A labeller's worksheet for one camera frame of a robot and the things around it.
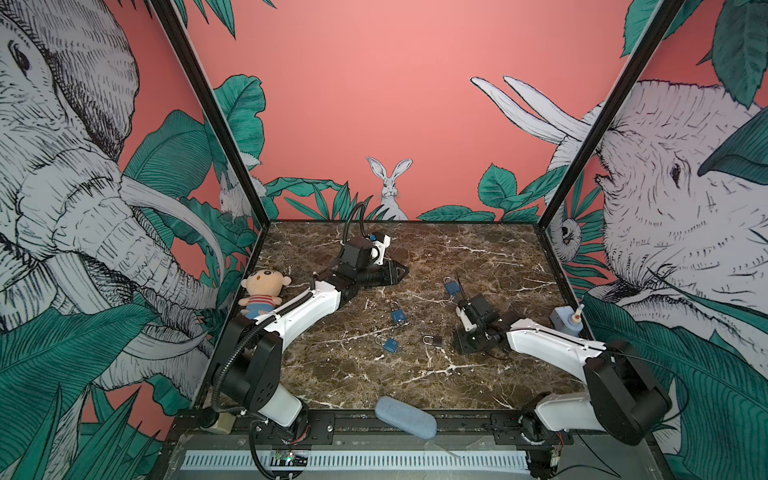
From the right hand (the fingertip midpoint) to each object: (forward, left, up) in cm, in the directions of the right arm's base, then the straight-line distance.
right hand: (458, 340), depth 88 cm
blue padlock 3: (-1, +20, -1) cm, 20 cm away
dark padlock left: (0, +6, -2) cm, 6 cm away
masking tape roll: (-23, +61, +3) cm, 65 cm away
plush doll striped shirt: (+14, +61, +6) cm, 63 cm away
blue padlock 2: (+9, +18, -1) cm, 21 cm away
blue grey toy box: (+6, -32, +3) cm, 32 cm away
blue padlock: (+20, -1, -3) cm, 20 cm away
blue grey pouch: (-21, +16, +2) cm, 26 cm away
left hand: (+13, +15, +19) cm, 28 cm away
